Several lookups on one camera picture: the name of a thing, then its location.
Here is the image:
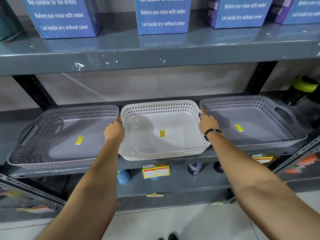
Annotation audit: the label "black shaker bottle green lid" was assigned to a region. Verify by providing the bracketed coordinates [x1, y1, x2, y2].
[282, 76, 319, 107]

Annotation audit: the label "blue printed carton box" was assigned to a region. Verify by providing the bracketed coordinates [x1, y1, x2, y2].
[134, 0, 192, 35]
[19, 0, 102, 39]

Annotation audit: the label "purple black bottle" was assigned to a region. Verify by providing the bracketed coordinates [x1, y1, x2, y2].
[188, 163, 204, 176]

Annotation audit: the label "person's left forearm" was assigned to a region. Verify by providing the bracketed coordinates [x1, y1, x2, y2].
[39, 138, 125, 240]

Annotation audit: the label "grey metal shelf rack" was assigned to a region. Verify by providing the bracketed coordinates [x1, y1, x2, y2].
[0, 0, 320, 213]

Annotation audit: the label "teal package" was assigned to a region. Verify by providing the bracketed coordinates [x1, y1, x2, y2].
[0, 0, 26, 43]

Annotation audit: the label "person's right forearm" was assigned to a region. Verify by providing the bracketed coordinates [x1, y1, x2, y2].
[209, 132, 320, 240]

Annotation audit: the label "white perforated plastic basket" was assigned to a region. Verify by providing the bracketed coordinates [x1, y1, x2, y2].
[118, 100, 212, 162]

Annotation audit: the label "orange printed packages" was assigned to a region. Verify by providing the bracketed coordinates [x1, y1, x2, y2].
[284, 152, 320, 176]

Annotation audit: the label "person's left hand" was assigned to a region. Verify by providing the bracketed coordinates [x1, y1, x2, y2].
[104, 114, 125, 142]

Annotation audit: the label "black bead bracelet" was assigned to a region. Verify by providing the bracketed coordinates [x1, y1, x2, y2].
[204, 127, 222, 142]

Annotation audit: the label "slotted grey side rack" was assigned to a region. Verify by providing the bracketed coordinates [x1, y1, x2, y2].
[0, 172, 67, 223]
[271, 132, 320, 193]

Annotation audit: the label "blue patterned bottle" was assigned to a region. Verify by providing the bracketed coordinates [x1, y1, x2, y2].
[117, 169, 131, 185]

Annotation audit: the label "person's right hand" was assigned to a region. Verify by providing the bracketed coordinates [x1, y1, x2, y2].
[199, 109, 221, 135]

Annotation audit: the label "blue and purple carton box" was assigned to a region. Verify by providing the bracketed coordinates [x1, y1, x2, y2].
[205, 0, 274, 29]
[267, 0, 320, 25]

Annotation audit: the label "grey perforated plastic basket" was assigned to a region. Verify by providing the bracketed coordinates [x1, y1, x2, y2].
[199, 95, 308, 152]
[7, 105, 120, 170]

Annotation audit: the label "yellow red price tag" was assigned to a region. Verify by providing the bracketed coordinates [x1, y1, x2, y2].
[141, 162, 171, 179]
[251, 153, 274, 164]

